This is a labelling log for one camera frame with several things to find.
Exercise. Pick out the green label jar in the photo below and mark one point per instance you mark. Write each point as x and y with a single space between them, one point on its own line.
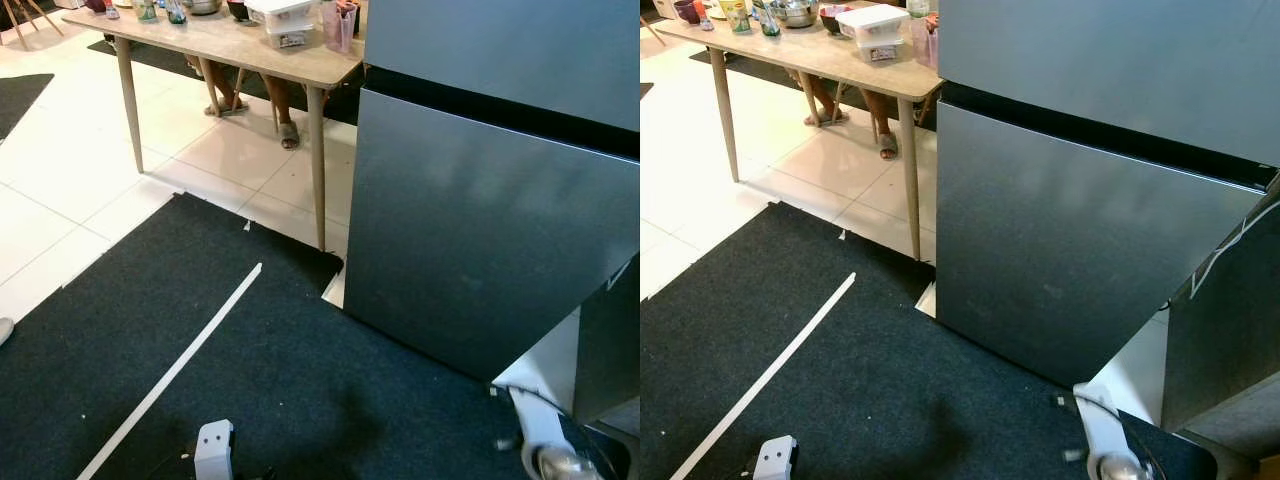
736 15
146 10

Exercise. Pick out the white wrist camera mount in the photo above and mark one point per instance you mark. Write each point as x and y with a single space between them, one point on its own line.
775 462
535 425
213 455
1098 425

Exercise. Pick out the clear container white lid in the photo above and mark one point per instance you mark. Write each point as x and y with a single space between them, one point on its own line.
872 22
290 38
280 12
880 52

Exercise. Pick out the steel bowl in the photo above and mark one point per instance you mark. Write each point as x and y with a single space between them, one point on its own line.
795 14
202 6

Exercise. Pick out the large black carpet mat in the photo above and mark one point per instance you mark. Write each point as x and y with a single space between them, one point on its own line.
300 350
900 380

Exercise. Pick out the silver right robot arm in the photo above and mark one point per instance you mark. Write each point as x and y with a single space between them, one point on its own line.
1120 470
565 468

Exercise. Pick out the small sauce bottle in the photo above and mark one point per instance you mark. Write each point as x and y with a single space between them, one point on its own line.
706 18
112 10

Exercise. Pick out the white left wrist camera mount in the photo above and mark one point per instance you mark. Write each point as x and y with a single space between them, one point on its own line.
213 455
775 462

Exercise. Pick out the bare person leg with sandal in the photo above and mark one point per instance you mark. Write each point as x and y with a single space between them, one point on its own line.
285 120
885 130
232 100
828 105

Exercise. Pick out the small black floor mat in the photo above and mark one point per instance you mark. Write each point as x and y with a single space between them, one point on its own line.
18 100

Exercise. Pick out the grey fridge body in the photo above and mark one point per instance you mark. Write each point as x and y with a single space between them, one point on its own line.
610 350
1220 330

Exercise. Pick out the dark green bottle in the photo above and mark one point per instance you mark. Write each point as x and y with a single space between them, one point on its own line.
175 12
768 22

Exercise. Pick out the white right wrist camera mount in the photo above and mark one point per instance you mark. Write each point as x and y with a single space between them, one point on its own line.
535 425
1098 425

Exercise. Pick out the dark red bowl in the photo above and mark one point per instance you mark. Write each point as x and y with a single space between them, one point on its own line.
238 9
832 20
686 10
96 5

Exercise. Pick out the white tape strip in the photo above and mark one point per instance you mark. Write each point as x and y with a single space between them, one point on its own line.
764 376
172 372

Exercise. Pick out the pink clear plastic pitcher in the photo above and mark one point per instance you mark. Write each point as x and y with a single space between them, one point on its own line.
338 28
922 40

